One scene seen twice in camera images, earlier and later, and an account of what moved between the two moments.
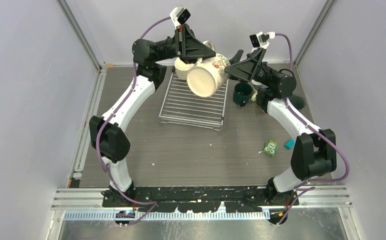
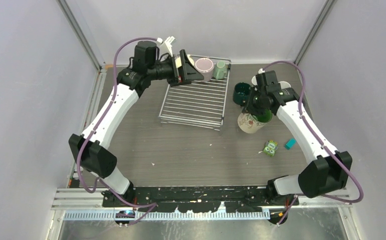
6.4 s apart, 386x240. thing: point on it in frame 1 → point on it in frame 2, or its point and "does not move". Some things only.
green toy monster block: [270, 147] does not move
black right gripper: [246, 69] → [249, 107]
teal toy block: [290, 144] does not move
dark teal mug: [242, 93] does not move
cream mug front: [208, 77] → [247, 123]
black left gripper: [187, 47] → [188, 72]
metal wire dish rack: [181, 106] does not move
